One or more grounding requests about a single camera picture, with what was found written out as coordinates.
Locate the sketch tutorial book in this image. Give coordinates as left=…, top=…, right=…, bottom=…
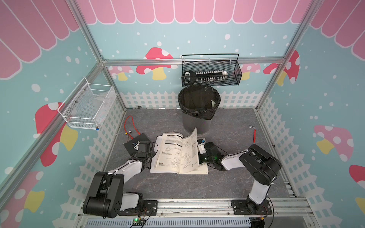
left=150, top=129, right=208, bottom=175

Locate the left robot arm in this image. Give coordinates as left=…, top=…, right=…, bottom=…
left=82, top=141, right=159, bottom=219

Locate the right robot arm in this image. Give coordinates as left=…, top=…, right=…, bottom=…
left=198, top=140, right=282, bottom=215

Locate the black flat box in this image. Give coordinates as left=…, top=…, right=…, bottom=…
left=124, top=133, right=150, bottom=156

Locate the mesh trash bin black bag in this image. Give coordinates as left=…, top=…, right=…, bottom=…
left=178, top=85, right=221, bottom=135

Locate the small circuit board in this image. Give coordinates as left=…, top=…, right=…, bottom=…
left=132, top=218, right=146, bottom=227

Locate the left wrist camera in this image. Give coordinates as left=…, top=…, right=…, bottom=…
left=132, top=142, right=139, bottom=151

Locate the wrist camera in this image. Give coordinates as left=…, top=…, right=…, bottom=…
left=197, top=138, right=206, bottom=155
left=132, top=142, right=139, bottom=151

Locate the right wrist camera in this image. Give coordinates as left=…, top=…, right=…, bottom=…
left=197, top=138, right=206, bottom=155

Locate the red cable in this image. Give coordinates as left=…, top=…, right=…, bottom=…
left=124, top=115, right=141, bottom=140

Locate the red handled hex key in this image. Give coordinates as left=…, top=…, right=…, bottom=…
left=249, top=125, right=256, bottom=144

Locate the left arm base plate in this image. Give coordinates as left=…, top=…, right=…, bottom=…
left=118, top=200, right=158, bottom=216

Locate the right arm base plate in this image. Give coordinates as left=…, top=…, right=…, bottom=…
left=231, top=199, right=273, bottom=216

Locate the white wire wall basket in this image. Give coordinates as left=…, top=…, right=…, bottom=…
left=58, top=78, right=117, bottom=131

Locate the black wire wall basket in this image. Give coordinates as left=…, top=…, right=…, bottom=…
left=181, top=53, right=242, bottom=86

